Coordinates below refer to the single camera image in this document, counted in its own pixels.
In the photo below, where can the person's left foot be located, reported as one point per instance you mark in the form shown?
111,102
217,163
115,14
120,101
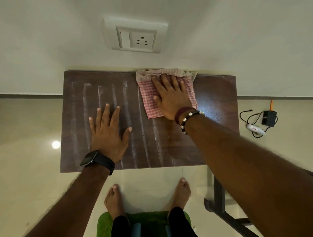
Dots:
114,201

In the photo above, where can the person's right hand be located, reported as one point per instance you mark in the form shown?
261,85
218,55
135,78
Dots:
172,99

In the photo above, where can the white wall socket plate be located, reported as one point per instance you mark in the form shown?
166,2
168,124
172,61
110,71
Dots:
136,34

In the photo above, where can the person's left middle finger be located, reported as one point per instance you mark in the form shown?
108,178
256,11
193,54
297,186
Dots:
105,115

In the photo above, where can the white oval device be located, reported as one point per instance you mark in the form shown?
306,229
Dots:
255,129

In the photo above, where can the black power adapter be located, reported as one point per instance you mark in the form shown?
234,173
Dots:
269,118

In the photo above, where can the person's right foot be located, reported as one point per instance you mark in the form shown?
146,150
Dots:
180,194

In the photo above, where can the person's right middle finger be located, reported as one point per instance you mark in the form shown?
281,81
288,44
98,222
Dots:
166,82

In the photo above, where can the person's foot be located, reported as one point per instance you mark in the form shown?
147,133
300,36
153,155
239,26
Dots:
114,201
180,194

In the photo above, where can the person's right forearm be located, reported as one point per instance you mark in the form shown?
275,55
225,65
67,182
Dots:
249,171

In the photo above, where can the person's right thumb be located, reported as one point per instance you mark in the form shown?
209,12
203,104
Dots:
157,102

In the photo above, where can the person's left thumb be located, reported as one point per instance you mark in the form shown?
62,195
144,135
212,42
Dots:
127,136

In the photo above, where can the black smartwatch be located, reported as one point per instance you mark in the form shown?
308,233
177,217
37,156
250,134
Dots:
97,160

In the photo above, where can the dark metal table leg frame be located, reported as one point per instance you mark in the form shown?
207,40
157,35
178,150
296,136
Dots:
220,202

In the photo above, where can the person's left forearm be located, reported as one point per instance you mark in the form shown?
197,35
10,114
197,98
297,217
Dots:
73,202

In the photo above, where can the maroon wristband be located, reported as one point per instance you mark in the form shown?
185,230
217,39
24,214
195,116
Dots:
180,113

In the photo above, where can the person's left little finger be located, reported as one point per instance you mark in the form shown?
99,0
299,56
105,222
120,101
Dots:
92,126

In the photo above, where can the brown wooden table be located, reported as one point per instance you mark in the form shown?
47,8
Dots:
146,141

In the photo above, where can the person's right little finger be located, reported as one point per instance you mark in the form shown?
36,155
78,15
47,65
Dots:
183,87

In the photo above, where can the pink checkered cleaning cloth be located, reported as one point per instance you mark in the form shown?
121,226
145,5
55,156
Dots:
146,97

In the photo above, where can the person's left hand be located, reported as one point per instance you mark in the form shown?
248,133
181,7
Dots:
107,141

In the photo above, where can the green floor mat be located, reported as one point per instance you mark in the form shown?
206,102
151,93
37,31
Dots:
149,219

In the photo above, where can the person's black trousers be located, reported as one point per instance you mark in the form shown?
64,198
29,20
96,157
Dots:
179,223

